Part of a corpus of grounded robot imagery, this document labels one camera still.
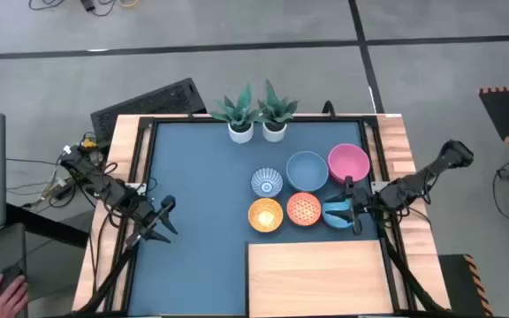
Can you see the black frame strut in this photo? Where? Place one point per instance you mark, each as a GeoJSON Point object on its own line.
{"type": "Point", "coordinates": [409, 274]}
{"type": "Point", "coordinates": [108, 278]}

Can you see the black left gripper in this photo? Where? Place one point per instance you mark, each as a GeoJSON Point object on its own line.
{"type": "Point", "coordinates": [146, 216]}

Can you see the small yellow bowl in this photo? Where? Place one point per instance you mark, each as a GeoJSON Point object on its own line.
{"type": "Point", "coordinates": [265, 215]}

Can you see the person's hand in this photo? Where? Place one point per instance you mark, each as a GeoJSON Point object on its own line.
{"type": "Point", "coordinates": [2, 302]}

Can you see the large blue bowl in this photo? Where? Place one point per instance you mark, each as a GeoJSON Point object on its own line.
{"type": "Point", "coordinates": [307, 171]}

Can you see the yellow plug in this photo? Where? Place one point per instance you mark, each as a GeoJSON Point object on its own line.
{"type": "Point", "coordinates": [89, 143]}

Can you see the black clamp bracket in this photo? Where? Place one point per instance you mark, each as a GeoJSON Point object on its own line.
{"type": "Point", "coordinates": [328, 106]}

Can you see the large pink bowl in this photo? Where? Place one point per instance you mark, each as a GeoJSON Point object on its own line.
{"type": "Point", "coordinates": [348, 162]}

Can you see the black power adapter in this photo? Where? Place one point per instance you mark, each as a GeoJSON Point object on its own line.
{"type": "Point", "coordinates": [88, 5]}

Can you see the black table frame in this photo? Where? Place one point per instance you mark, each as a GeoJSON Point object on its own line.
{"type": "Point", "coordinates": [325, 119]}

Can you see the small light blue bowl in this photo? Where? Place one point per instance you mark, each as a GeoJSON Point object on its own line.
{"type": "Point", "coordinates": [331, 224]}

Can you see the blue white striped bowl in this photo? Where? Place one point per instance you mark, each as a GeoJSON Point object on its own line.
{"type": "Point", "coordinates": [267, 182]}

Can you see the green plant in white pot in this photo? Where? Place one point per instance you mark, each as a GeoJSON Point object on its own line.
{"type": "Point", "coordinates": [275, 131]}
{"type": "Point", "coordinates": [240, 132]}

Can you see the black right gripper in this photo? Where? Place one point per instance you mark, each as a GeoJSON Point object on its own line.
{"type": "Point", "coordinates": [365, 203]}

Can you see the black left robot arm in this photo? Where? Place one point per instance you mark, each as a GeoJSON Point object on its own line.
{"type": "Point", "coordinates": [104, 185]}

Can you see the blue table mat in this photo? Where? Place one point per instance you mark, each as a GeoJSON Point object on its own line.
{"type": "Point", "coordinates": [201, 176]}

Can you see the orange lattice pattern bowl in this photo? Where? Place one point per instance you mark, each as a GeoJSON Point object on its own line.
{"type": "Point", "coordinates": [304, 209]}

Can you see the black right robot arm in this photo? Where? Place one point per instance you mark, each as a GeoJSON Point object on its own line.
{"type": "Point", "coordinates": [413, 181]}

